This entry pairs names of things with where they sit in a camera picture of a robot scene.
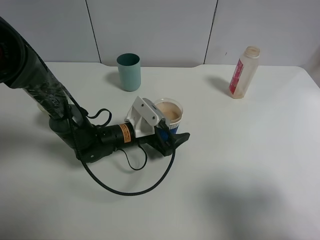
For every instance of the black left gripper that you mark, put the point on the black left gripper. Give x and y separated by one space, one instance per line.
165 142

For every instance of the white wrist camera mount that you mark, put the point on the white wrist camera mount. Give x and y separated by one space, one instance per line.
143 116

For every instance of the pale yellow-green plastic cup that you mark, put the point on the pale yellow-green plastic cup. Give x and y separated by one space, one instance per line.
41 108

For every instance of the glass cup with blue sleeve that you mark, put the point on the glass cup with blue sleeve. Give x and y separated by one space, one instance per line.
172 110

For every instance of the teal plastic cup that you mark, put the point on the teal plastic cup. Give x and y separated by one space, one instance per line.
129 70

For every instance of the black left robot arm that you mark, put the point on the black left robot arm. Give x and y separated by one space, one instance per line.
22 68

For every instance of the clear drink bottle red label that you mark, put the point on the clear drink bottle red label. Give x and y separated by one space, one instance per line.
244 72

